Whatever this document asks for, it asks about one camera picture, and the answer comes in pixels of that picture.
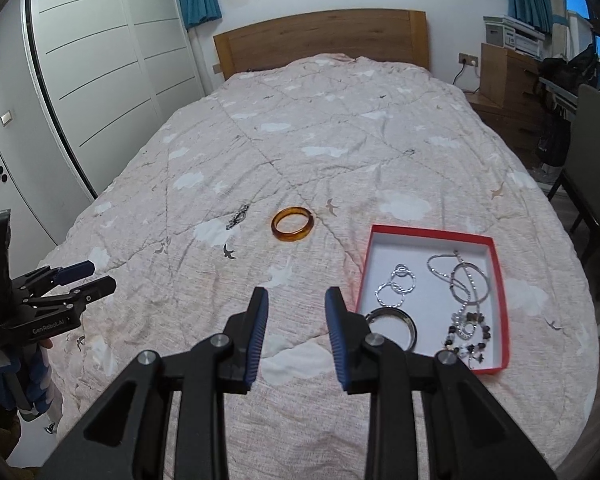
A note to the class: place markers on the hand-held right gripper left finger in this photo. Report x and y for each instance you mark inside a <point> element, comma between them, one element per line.
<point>257,335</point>

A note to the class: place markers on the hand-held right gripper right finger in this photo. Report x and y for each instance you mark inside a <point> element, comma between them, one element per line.
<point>337,335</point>

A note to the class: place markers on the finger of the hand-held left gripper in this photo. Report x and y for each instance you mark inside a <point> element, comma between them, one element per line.
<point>77,271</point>
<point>97,287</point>

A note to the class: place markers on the dark green bangle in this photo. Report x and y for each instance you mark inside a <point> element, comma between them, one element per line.
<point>413,332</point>

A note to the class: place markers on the amber bangle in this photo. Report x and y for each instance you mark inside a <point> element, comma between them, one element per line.
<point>280,234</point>

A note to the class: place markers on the red cardboard box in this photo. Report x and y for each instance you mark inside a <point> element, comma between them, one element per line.
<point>430,240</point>

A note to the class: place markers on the silver bangle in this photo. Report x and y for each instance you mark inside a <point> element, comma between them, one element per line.
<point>484,276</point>

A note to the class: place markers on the person's left hand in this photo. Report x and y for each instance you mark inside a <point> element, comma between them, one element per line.
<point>45,343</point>

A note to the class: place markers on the white door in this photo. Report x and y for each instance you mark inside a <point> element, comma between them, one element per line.
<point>15,200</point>

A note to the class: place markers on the dark metal brooch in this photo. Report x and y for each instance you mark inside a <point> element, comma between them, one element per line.
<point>238,217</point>

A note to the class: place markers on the white wardrobe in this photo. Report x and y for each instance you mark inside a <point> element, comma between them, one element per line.
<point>110,60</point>

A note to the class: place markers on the wooden nightstand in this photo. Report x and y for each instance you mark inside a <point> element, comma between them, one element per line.
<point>505,100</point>

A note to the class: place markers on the wooden headboard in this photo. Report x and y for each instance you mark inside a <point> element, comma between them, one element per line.
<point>325,37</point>

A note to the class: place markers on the grey chair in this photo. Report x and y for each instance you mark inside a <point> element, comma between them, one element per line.
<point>595,160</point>

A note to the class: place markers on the white printer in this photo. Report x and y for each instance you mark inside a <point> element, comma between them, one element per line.
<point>520,37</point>

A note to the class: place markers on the black bag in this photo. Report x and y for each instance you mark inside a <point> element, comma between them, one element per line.
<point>570,72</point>

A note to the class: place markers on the light switch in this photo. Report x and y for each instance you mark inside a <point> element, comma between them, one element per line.
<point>6,117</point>

